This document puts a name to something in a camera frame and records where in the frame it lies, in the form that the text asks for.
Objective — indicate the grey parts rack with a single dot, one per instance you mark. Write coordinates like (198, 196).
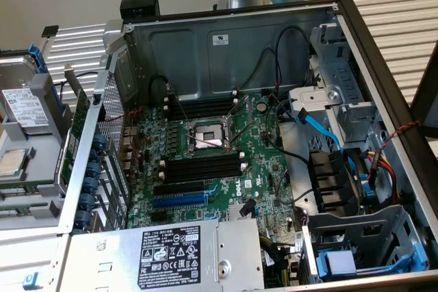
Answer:
(44, 155)

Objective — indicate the CPU socket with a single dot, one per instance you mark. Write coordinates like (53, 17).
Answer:
(208, 134)

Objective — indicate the silver CPU chip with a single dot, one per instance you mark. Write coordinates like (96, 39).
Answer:
(12, 163)

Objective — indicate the long black expansion slot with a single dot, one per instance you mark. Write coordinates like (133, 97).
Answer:
(179, 188)

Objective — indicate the open metal PC case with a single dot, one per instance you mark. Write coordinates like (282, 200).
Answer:
(191, 49)

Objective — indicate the grey power supply unit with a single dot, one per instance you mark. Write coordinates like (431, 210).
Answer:
(119, 258)

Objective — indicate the green RAM stick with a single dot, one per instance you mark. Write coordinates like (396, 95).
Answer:
(12, 191)
(8, 212)

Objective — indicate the short black expansion slot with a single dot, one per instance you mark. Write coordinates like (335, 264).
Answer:
(159, 216)

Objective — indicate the small black box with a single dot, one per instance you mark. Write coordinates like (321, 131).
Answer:
(140, 4)

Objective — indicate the blue expansion slot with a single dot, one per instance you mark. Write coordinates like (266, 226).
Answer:
(179, 200)

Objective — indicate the dark panel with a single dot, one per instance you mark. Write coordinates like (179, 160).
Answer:
(426, 93)

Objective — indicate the blue case latch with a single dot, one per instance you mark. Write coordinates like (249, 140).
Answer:
(31, 281)

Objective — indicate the thin metal locking lever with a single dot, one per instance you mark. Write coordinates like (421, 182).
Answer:
(179, 105)
(244, 134)

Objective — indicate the grey metal disk bay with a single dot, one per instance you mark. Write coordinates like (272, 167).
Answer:
(359, 227)

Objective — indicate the blue disk caddy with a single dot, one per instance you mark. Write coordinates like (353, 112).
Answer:
(338, 263)

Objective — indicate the grey corner bracket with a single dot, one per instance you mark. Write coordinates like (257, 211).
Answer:
(113, 33)

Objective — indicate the blue disk bracket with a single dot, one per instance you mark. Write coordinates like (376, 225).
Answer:
(34, 57)

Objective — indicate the silver hard disk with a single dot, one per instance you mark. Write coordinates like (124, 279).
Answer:
(15, 76)

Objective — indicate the blue card retainer clip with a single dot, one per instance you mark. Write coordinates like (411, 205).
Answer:
(93, 169)
(83, 219)
(87, 200)
(91, 185)
(98, 142)

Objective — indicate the silver chipset heatsink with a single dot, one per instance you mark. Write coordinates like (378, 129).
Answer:
(234, 213)

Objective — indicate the metal socket cover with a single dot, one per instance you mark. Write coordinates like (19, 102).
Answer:
(241, 107)

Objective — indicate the green Dell motherboard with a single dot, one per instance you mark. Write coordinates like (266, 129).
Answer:
(270, 169)

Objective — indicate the silver coin battery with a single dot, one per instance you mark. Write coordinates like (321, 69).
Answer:
(261, 106)

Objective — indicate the metal optical drive bay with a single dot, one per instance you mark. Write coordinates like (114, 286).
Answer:
(337, 76)

